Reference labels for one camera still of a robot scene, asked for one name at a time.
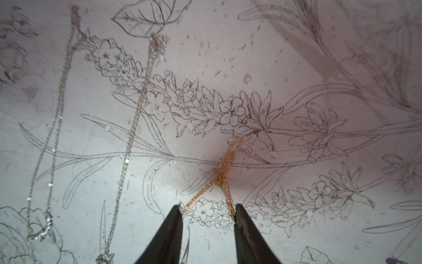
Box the silver chain necklace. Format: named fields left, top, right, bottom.
left=25, top=4, right=81, bottom=242
left=95, top=32, right=169, bottom=264

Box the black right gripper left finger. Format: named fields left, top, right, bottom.
left=135, top=205, right=183, bottom=264

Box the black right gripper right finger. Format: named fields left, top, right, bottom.
left=234, top=203, right=281, bottom=264

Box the gold chain necklace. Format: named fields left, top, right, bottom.
left=180, top=136, right=245, bottom=221

